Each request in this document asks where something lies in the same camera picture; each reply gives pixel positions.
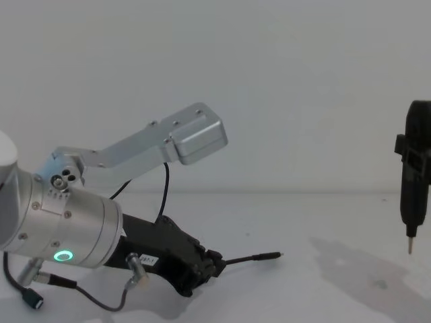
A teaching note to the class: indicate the black electric screwdriver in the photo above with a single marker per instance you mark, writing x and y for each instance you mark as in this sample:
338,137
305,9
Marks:
413,168

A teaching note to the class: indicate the thin black rod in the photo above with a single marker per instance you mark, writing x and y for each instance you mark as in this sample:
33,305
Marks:
252,258

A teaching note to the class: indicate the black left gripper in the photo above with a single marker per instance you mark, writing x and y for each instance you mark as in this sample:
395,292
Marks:
158,242

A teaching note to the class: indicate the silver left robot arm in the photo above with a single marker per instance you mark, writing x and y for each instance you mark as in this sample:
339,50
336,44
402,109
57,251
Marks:
74,222

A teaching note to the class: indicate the white table cloth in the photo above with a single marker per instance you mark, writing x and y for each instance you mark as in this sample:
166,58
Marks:
303,218

